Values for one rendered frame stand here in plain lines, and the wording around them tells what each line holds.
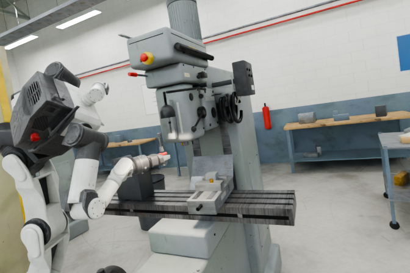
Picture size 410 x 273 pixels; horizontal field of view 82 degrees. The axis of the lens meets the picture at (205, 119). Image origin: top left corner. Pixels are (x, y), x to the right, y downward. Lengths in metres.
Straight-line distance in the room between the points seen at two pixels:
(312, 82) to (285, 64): 0.66
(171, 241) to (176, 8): 1.35
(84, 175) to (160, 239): 0.56
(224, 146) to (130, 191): 0.70
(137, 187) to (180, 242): 0.47
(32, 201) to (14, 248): 1.37
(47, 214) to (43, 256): 0.18
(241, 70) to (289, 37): 4.13
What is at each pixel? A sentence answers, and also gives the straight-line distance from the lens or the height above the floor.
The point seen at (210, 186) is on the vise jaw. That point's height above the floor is 1.06.
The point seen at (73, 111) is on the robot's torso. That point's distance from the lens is 1.10.
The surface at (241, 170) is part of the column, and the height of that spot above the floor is 1.00.
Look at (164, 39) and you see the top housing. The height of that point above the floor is 1.83.
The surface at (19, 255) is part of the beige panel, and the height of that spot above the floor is 0.47.
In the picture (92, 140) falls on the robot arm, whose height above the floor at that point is 1.42.
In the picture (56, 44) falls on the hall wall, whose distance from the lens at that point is 9.49.
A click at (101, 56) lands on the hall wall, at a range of 7.92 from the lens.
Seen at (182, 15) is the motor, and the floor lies 2.07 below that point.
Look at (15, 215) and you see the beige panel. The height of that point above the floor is 0.81.
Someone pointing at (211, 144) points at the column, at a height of 1.21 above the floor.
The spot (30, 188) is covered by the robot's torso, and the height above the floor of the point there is 1.23.
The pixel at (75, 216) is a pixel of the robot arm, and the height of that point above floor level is 1.14.
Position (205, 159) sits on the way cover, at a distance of 1.76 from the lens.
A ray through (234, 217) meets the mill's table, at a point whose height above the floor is 0.91.
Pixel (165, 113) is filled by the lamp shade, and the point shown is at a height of 1.48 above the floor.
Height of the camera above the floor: 1.48
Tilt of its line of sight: 3 degrees down
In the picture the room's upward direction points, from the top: 9 degrees counter-clockwise
